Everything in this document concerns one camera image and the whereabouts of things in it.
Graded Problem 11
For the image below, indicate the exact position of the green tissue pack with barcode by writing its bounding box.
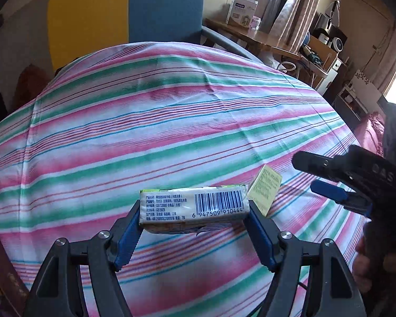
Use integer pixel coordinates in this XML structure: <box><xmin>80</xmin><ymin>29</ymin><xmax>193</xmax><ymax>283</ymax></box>
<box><xmin>139</xmin><ymin>185</ymin><xmax>250</xmax><ymax>234</ymax></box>

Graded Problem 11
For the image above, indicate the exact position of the person's right hand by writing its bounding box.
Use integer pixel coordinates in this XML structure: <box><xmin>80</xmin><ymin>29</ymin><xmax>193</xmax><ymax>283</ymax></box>
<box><xmin>352</xmin><ymin>237</ymin><xmax>396</xmax><ymax>294</ymax></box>

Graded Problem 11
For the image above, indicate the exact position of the gold tray box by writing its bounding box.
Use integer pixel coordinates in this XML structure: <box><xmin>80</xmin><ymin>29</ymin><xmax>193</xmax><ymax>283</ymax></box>
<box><xmin>0</xmin><ymin>239</ymin><xmax>29</xmax><ymax>316</ymax></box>

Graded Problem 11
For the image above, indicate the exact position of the yellow paper leaflet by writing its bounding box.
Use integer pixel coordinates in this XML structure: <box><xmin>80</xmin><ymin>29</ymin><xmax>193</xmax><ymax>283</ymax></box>
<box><xmin>247</xmin><ymin>165</ymin><xmax>282</xmax><ymax>217</ymax></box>

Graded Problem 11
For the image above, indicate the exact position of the striped bed sheet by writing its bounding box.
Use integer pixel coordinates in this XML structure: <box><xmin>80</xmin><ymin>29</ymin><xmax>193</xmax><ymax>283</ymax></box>
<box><xmin>0</xmin><ymin>41</ymin><xmax>367</xmax><ymax>317</ymax></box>

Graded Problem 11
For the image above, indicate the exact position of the wooden desk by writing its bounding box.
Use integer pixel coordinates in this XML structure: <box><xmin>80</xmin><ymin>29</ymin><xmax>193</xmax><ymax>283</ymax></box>
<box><xmin>204</xmin><ymin>18</ymin><xmax>338</xmax><ymax>79</ymax></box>

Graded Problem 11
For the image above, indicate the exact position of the striped curtain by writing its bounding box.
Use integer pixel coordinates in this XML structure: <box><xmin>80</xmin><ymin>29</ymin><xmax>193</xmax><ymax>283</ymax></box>
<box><xmin>260</xmin><ymin>0</ymin><xmax>320</xmax><ymax>52</ymax></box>

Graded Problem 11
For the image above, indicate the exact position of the pink cup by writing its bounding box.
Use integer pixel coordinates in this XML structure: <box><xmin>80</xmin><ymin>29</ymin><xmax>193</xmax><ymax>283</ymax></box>
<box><xmin>249</xmin><ymin>16</ymin><xmax>261</xmax><ymax>31</ymax></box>

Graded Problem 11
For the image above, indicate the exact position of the white product box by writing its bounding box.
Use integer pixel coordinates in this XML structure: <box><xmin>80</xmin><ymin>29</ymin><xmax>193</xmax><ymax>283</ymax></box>
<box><xmin>226</xmin><ymin>0</ymin><xmax>258</xmax><ymax>29</ymax></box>

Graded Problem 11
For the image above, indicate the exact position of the dark red pillow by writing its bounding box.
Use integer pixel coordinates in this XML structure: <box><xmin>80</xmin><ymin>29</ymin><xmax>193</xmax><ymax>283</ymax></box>
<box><xmin>10</xmin><ymin>64</ymin><xmax>50</xmax><ymax>112</ymax></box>

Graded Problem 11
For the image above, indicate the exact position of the multicolour headboard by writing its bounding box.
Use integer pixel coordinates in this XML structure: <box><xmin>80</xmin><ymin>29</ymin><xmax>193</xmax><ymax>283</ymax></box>
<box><xmin>0</xmin><ymin>0</ymin><xmax>204</xmax><ymax>111</ymax></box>

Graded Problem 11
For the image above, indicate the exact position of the black cable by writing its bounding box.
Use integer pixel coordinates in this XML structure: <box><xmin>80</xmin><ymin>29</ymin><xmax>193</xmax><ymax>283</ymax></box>
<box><xmin>250</xmin><ymin>281</ymin><xmax>310</xmax><ymax>317</ymax></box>

